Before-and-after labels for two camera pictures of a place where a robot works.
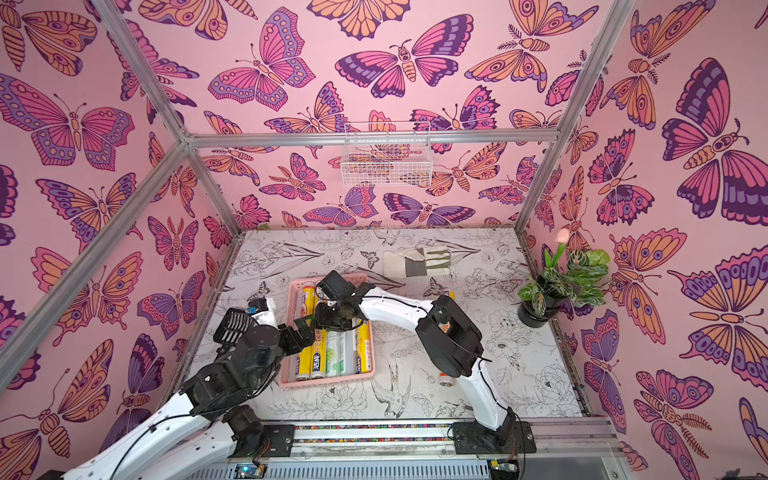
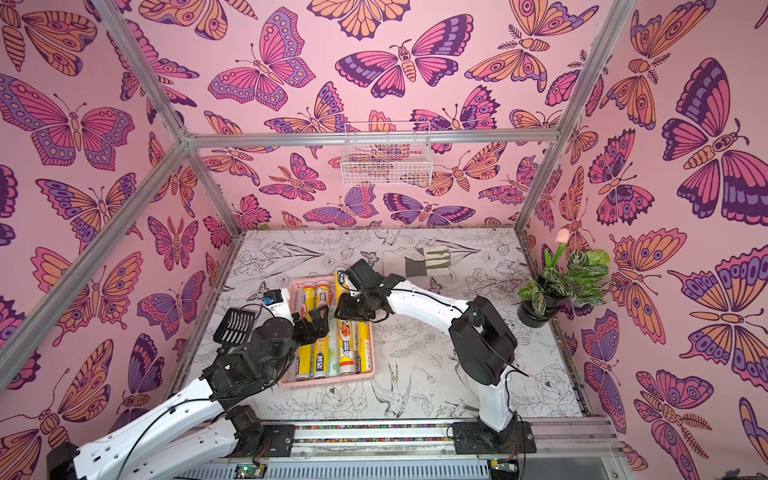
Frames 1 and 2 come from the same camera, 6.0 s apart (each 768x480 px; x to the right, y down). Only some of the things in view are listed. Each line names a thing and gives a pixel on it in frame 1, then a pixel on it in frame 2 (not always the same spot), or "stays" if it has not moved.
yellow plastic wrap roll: (447, 378) → (346, 341)
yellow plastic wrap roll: (319, 365) stays
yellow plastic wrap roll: (364, 349) stays
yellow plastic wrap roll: (306, 306) stays
